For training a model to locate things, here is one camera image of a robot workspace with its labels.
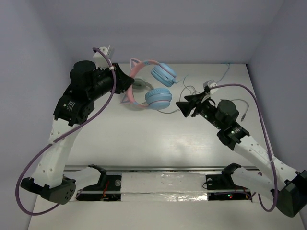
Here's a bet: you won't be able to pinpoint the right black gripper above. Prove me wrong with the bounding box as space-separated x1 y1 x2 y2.
177 91 224 130

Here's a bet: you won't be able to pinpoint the pink blue cat-ear headphones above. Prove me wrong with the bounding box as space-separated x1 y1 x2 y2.
120 58 178 110

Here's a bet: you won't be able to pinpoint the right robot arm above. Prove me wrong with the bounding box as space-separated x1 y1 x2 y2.
176 93 307 218

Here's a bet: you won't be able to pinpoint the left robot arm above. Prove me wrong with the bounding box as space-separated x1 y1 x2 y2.
17 60 134 206

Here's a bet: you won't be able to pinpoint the white foil-taped block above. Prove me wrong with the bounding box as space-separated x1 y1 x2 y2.
120 172 208 202

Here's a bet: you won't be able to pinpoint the grey headphone cable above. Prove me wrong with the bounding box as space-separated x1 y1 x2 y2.
158 80 249 120

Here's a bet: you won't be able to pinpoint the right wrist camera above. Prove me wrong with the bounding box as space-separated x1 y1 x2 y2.
203 80 218 96

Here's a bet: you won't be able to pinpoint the aluminium rail frame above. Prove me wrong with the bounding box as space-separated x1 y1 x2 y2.
64 165 258 171

